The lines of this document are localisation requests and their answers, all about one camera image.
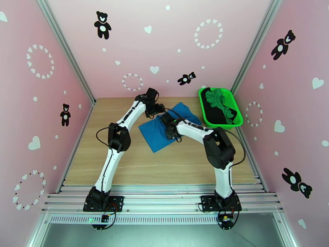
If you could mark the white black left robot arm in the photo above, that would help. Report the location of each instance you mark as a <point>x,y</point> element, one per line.
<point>108,166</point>

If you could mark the green t-shirt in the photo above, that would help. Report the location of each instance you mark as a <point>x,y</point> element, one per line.
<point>217,98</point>

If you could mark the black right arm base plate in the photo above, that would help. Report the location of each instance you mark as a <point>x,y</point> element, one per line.
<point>205,202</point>

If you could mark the aluminium front rail platform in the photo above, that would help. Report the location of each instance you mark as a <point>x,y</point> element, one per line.
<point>159,200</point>

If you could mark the grey metal lower panel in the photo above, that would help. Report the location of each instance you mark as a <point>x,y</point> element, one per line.
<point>164,236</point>

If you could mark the yellow power connector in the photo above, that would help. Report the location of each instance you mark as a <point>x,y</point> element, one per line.
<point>226,217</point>

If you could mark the black garment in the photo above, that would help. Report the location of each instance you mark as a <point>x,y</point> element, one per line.
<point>216,115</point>

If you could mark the aluminium left side rail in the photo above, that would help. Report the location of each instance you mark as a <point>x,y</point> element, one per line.
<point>77,146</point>

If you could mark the aluminium rail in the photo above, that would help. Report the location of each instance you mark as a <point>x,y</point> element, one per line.
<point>77,146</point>
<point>254,166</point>

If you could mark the perforated metal strip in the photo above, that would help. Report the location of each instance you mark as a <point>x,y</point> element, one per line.
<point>164,219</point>

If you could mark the blue t-shirt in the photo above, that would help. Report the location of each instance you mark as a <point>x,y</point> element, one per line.
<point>154,135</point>

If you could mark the small black circuit board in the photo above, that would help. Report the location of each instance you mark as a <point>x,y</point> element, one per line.
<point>104,218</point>

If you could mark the aluminium corner post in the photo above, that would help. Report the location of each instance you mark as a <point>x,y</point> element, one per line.
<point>257,43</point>
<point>64,48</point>

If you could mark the black teddy bear wall sticker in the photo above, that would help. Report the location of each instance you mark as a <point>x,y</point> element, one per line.
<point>65,114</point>
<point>282,45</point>
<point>186,78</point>
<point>102,25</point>

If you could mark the aluminium right corner post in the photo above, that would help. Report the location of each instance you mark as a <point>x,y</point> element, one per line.
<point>257,43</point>

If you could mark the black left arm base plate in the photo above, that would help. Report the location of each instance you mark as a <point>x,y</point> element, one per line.
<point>118,201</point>

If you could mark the green plastic laundry basket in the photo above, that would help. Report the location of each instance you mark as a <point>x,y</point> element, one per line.
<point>239,120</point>

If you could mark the aluminium left corner post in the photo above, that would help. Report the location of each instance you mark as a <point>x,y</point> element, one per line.
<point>64,48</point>

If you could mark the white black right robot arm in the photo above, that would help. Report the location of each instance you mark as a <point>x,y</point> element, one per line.
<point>223,151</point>

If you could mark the aluminium right side rail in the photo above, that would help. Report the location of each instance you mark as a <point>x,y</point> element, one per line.
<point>254,166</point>

